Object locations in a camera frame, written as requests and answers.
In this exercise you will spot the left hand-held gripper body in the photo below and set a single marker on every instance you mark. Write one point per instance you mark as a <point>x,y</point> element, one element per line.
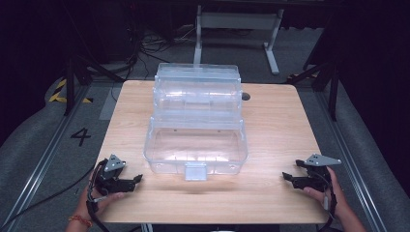
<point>108,179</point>

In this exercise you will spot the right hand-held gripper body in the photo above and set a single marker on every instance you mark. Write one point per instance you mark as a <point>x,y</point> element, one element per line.
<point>317,177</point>

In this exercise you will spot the clear plastic storage box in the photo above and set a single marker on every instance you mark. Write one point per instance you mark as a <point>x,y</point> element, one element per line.
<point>196,141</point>

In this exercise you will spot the person's right hand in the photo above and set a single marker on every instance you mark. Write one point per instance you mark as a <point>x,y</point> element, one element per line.
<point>340,199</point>

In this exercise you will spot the person's left hand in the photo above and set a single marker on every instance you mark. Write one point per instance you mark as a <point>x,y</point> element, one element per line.
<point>87,206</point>

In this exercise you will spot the black tripod stand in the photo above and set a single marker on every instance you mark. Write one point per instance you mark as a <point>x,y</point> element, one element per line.
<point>71,83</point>
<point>332,93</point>

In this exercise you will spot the dark round table grommet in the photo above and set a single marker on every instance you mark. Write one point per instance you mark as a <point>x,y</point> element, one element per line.
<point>246,96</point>

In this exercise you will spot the yellow black hazard tape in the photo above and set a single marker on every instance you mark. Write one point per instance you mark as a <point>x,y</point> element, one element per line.
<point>58,96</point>

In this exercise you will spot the aluminium floor rail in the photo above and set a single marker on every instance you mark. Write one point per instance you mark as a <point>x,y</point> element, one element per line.
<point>354,161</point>
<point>42,161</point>

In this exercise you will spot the white metal table frame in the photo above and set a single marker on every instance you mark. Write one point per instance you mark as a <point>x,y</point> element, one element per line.
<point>237,21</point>

